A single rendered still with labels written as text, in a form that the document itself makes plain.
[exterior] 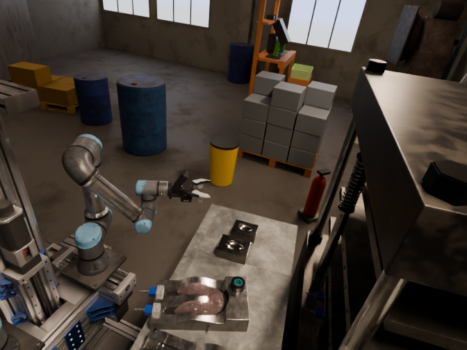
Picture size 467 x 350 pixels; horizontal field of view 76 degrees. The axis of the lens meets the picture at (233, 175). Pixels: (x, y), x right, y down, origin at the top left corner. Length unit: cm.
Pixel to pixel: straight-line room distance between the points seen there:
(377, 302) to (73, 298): 137
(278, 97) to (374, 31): 483
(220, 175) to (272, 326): 246
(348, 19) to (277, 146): 489
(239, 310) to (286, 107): 308
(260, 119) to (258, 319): 312
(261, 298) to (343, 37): 753
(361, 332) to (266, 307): 91
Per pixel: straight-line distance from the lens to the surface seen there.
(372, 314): 95
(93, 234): 156
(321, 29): 868
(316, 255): 222
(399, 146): 88
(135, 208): 141
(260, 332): 176
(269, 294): 190
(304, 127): 426
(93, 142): 144
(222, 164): 380
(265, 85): 465
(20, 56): 802
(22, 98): 93
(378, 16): 862
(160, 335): 163
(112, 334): 246
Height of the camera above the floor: 231
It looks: 33 degrees down
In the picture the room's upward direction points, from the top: 7 degrees clockwise
